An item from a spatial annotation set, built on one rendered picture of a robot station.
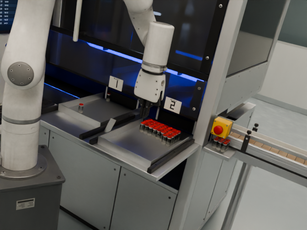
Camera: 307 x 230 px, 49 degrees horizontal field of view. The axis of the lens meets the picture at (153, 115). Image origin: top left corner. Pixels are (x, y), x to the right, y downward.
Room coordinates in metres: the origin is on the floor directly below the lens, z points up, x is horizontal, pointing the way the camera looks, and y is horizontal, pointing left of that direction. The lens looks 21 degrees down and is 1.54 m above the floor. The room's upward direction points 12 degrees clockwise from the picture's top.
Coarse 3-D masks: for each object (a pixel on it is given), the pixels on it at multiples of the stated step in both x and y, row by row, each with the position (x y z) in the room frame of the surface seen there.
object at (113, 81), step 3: (111, 78) 1.68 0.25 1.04; (114, 78) 1.67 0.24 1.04; (117, 78) 1.67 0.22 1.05; (111, 81) 1.68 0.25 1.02; (114, 81) 1.67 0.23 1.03; (120, 81) 1.66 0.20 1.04; (111, 84) 1.68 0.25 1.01; (114, 84) 1.67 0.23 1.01; (117, 84) 1.66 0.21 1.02; (120, 84) 1.66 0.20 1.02; (111, 87) 1.68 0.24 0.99; (114, 87) 1.67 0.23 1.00; (117, 87) 1.66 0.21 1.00; (120, 87) 1.65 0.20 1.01; (120, 90) 1.65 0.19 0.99
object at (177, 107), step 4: (168, 100) 1.53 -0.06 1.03; (172, 100) 1.52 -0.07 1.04; (176, 100) 1.51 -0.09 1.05; (164, 104) 1.53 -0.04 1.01; (168, 104) 1.53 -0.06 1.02; (172, 104) 1.52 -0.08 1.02; (176, 104) 1.51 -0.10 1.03; (180, 104) 1.50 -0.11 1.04; (164, 108) 1.53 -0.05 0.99; (168, 108) 1.52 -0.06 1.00; (176, 108) 1.51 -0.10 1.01; (176, 112) 1.50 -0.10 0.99
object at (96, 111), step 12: (96, 96) 1.74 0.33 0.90; (60, 108) 1.49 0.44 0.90; (72, 108) 1.55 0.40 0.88; (84, 108) 1.59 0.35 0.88; (96, 108) 1.62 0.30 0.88; (108, 108) 1.65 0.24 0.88; (120, 108) 1.69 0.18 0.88; (84, 120) 1.42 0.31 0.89; (96, 120) 1.39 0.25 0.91; (108, 120) 1.43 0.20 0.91
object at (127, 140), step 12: (108, 132) 1.30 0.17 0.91; (120, 132) 1.38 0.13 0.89; (132, 132) 1.42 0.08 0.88; (108, 144) 1.22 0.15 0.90; (120, 144) 1.28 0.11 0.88; (132, 144) 1.30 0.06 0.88; (144, 144) 1.32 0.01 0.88; (156, 144) 1.35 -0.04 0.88; (180, 144) 1.35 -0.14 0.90; (132, 156) 1.16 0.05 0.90; (144, 156) 1.22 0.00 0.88; (156, 156) 1.24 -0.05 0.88
